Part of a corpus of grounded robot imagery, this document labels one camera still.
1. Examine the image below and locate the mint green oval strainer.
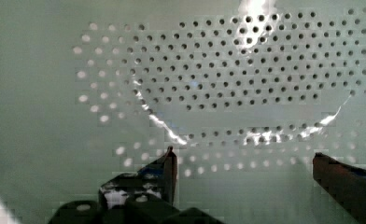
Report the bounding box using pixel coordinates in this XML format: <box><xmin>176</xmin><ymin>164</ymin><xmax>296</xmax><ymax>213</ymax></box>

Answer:
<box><xmin>0</xmin><ymin>0</ymin><xmax>366</xmax><ymax>224</ymax></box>

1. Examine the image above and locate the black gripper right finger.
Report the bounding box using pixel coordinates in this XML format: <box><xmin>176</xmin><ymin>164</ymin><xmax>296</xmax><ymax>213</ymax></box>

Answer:
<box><xmin>313</xmin><ymin>152</ymin><xmax>366</xmax><ymax>224</ymax></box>

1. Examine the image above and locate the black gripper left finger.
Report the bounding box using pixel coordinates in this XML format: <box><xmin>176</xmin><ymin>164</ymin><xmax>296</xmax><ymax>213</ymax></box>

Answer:
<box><xmin>98</xmin><ymin>146</ymin><xmax>177</xmax><ymax>210</ymax></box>

